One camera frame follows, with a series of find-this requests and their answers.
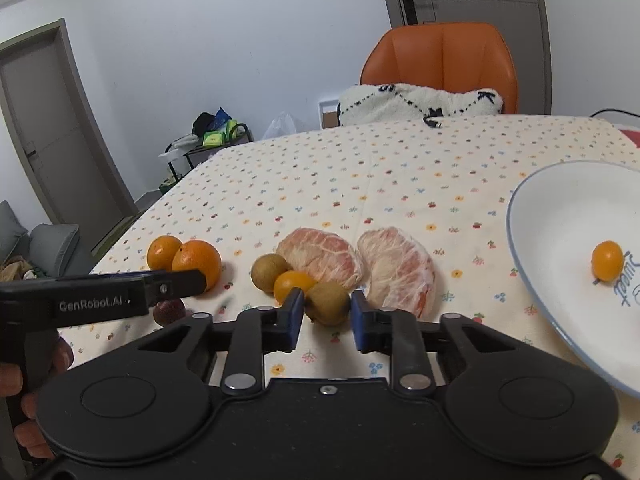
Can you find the person's left hand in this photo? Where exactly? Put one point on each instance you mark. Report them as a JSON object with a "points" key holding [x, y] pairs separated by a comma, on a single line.
{"points": [[30, 437]]}

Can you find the brown round fruit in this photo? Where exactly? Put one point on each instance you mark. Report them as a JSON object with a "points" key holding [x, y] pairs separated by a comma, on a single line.
{"points": [[327, 305]]}

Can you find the grey-brown room door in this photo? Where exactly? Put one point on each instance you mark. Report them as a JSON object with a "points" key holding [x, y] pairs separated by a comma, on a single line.
{"points": [[45, 135]]}

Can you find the black cloth item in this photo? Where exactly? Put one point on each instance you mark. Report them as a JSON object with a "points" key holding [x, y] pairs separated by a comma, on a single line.
{"points": [[202, 122]]}

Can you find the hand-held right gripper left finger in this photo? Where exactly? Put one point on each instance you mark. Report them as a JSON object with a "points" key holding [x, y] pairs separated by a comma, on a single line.
{"points": [[295, 317]]}

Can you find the floral tablecloth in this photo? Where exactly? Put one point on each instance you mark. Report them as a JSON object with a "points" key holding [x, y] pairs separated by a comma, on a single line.
{"points": [[375, 175]]}

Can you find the grey sofa cushion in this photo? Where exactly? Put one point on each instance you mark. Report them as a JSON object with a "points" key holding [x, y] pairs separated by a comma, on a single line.
{"points": [[52, 250], [10, 232]]}

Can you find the orange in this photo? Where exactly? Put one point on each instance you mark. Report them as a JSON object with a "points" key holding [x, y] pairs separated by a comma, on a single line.
{"points": [[197, 260], [161, 252]]}

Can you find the black side cart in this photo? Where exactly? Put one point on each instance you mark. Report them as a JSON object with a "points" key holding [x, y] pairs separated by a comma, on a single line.
{"points": [[200, 152]]}

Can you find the white cushion with black pattern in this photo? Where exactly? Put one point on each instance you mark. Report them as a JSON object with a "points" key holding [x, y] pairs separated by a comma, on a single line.
{"points": [[415, 105]]}

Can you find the peeled pomelo segment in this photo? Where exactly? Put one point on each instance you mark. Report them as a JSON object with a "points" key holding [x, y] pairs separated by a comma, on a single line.
{"points": [[400, 270], [320, 255]]}

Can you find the clear plastic bag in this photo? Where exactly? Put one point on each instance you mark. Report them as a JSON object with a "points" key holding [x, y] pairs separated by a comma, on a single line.
{"points": [[280, 125]]}

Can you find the dark red round fruit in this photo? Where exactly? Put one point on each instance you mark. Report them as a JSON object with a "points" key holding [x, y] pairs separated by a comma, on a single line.
{"points": [[169, 312]]}

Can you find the white framed board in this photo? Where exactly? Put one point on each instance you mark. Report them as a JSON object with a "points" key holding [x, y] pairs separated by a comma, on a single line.
{"points": [[327, 112]]}

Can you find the orange leather chair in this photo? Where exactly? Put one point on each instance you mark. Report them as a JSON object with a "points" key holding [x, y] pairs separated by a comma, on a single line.
{"points": [[440, 57]]}

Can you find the green yellow packet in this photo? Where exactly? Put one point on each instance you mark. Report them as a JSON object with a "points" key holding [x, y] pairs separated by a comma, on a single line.
{"points": [[214, 138]]}

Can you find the blue bag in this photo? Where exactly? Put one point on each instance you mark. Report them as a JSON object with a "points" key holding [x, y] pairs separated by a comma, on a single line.
{"points": [[220, 119]]}

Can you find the white plate with blue rim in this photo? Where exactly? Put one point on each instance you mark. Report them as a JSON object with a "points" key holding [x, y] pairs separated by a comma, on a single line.
{"points": [[555, 240]]}

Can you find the red table mat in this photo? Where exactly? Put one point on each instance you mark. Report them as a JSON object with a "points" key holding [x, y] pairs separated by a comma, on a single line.
{"points": [[631, 137]]}

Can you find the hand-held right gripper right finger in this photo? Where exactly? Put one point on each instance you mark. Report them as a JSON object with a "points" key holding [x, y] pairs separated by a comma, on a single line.
{"points": [[359, 322]]}

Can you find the small yellow-green fruit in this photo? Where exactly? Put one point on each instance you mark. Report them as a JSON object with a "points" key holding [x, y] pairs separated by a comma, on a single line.
{"points": [[267, 272]]}

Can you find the small orange kumquat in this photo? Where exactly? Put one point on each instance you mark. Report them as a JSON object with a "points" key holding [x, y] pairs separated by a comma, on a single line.
{"points": [[607, 259], [287, 282]]}

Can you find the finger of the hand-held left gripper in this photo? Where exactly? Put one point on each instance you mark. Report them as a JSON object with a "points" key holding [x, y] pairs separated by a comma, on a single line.
{"points": [[180, 285]]}

